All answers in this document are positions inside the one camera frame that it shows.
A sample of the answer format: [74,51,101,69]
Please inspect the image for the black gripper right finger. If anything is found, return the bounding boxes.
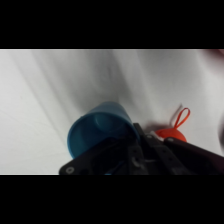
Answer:
[132,122,224,176]

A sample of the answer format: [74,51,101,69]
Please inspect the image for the red and tan toy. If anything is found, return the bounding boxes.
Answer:
[153,106,192,144]

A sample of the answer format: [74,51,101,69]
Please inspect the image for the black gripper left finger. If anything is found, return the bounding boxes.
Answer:
[58,134,136,176]

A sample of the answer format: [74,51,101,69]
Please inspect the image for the blue plastic cup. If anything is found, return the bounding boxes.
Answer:
[66,101,141,161]

